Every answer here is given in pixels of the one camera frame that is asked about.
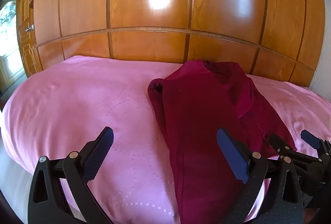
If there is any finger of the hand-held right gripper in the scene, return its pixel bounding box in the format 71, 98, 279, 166
301, 129, 331, 160
267, 133, 314, 165

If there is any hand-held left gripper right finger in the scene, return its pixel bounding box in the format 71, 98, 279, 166
217, 128, 304, 224

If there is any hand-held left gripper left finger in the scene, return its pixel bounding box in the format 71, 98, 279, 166
27, 126, 115, 224

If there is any maroon garment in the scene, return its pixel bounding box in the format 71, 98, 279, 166
147, 59, 297, 224

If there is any pink bedspread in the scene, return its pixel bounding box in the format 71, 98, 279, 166
1, 55, 331, 224

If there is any wooden door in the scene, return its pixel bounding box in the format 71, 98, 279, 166
0, 0, 43, 96

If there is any glass window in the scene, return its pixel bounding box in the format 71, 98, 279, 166
0, 0, 20, 59

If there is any wooden wardrobe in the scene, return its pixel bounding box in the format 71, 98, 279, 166
32, 0, 326, 86

